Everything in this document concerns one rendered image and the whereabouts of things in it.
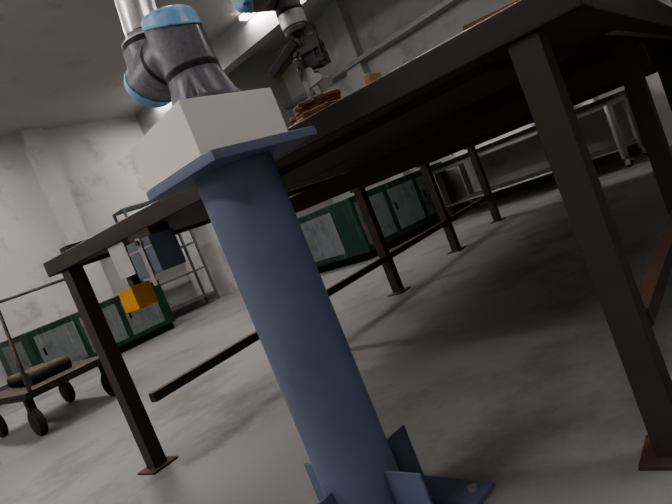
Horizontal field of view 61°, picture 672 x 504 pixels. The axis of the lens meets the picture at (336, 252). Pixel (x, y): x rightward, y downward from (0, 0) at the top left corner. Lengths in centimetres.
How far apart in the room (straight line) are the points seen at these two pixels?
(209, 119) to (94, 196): 866
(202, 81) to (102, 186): 867
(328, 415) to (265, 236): 38
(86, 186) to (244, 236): 865
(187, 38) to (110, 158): 884
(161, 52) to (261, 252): 45
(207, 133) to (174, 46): 22
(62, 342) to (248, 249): 625
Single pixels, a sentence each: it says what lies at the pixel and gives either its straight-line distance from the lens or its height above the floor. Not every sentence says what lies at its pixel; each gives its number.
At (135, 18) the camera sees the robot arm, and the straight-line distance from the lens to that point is 142.
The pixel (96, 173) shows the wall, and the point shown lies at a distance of 987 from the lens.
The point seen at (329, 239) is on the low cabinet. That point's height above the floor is 37.
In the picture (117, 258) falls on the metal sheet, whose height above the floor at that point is 81.
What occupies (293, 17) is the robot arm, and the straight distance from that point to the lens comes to 167.
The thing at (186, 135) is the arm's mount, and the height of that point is 92.
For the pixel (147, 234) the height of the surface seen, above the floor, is 83.
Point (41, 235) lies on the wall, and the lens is 932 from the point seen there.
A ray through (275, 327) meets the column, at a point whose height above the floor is 52.
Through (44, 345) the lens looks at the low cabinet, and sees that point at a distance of 725.
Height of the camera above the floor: 70
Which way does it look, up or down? 4 degrees down
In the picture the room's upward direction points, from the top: 22 degrees counter-clockwise
